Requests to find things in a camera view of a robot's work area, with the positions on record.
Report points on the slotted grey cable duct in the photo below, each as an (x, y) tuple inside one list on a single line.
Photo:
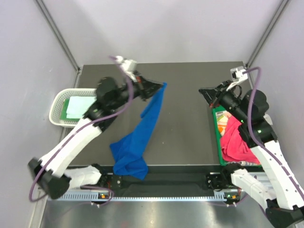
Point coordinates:
[(103, 196)]

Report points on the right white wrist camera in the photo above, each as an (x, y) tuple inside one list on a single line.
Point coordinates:
[(239, 75)]

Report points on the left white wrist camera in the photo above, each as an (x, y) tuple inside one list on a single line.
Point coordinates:
[(128, 66)]

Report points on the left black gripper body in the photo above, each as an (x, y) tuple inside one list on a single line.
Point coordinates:
[(139, 88)]

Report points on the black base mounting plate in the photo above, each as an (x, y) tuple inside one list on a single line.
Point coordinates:
[(172, 188)]

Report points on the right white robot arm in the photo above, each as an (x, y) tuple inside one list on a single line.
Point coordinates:
[(283, 204)]

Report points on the white perforated plastic basket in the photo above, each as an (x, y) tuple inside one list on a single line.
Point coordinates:
[(58, 105)]

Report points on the green microfiber towel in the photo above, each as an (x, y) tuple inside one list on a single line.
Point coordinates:
[(63, 111)]

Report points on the blue towel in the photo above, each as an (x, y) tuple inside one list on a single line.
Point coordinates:
[(128, 151)]

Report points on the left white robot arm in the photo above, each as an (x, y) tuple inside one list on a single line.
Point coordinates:
[(95, 121)]

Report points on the green plastic bin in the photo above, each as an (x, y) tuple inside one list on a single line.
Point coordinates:
[(218, 136)]

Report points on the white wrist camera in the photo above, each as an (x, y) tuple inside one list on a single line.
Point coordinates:
[(128, 66), (239, 75)]

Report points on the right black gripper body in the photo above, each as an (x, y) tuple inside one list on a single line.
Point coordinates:
[(229, 100)]

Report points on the aluminium frame rail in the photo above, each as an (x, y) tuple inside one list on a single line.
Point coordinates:
[(261, 178)]

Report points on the white mint towel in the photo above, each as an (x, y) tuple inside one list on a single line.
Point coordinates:
[(78, 105)]

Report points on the pink red towel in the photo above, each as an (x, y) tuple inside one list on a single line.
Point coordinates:
[(233, 147)]

